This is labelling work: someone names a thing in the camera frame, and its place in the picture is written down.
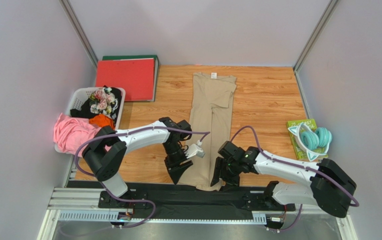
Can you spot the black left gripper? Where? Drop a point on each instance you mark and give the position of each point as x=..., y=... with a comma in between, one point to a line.
x=175, y=170

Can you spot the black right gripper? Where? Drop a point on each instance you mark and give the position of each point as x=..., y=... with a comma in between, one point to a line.
x=223, y=164

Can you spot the beige t-shirt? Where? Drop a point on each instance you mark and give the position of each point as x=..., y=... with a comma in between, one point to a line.
x=212, y=108

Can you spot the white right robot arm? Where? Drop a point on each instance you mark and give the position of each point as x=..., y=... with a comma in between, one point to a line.
x=324, y=184

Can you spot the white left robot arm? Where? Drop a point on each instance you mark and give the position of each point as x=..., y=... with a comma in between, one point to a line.
x=105, y=152

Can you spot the orange t-shirt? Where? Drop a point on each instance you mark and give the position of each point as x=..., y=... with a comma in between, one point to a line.
x=102, y=121

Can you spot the black floral t-shirt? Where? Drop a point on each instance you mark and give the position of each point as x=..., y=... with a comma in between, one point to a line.
x=102, y=101

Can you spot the teal cat-ear headphones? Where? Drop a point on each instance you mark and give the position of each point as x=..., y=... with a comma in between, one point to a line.
x=315, y=143

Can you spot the green folder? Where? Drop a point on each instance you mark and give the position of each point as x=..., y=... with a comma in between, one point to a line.
x=156, y=71

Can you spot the pink t-shirt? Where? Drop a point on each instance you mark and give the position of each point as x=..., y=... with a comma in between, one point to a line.
x=71, y=132

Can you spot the white laundry basket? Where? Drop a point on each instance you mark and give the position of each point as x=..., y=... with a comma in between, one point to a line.
x=81, y=94

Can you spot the aluminium frame rail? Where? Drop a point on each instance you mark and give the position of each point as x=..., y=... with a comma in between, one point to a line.
x=87, y=212

